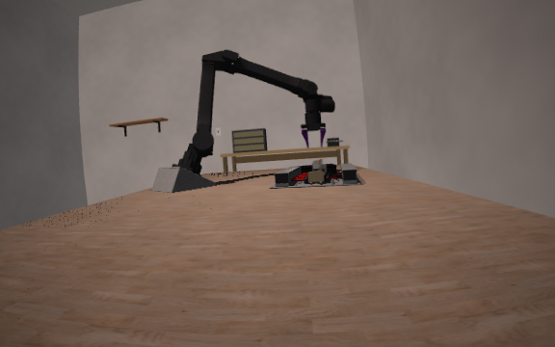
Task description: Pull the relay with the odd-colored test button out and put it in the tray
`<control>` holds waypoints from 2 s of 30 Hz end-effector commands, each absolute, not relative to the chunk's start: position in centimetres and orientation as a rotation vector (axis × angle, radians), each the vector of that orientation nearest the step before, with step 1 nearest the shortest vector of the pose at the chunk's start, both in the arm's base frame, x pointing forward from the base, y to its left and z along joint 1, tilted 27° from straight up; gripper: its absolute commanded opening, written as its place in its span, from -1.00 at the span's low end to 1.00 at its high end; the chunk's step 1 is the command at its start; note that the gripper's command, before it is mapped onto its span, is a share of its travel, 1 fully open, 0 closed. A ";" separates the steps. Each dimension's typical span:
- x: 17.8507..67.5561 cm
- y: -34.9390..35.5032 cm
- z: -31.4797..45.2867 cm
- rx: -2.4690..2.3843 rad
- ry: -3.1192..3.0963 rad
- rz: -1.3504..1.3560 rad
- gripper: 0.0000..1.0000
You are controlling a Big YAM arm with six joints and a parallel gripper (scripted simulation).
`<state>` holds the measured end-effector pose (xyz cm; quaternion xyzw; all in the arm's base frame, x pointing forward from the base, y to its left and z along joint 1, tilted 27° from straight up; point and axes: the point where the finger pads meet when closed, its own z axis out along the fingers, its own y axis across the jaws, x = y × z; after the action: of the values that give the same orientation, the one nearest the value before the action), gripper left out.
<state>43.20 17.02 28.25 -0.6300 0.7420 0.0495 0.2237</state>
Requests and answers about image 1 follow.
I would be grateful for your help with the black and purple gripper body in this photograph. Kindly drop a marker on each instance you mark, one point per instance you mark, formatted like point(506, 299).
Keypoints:
point(313, 121)

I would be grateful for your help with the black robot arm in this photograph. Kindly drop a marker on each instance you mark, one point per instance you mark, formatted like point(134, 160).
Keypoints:
point(203, 141)

